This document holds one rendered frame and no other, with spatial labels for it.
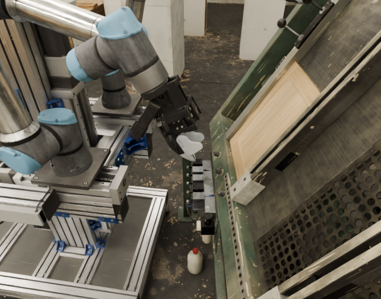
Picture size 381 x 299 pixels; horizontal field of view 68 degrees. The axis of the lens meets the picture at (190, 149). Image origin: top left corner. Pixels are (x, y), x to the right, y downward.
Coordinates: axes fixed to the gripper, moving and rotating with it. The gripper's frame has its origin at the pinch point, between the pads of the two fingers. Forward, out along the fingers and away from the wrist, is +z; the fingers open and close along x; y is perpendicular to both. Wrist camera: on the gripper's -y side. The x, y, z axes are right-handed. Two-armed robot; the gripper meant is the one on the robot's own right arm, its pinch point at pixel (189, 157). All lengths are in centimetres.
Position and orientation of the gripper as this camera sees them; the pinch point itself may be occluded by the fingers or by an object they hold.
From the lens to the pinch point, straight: 70.2
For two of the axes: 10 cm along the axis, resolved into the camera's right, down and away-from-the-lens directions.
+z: 4.6, 7.4, 5.0
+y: 8.8, -2.8, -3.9
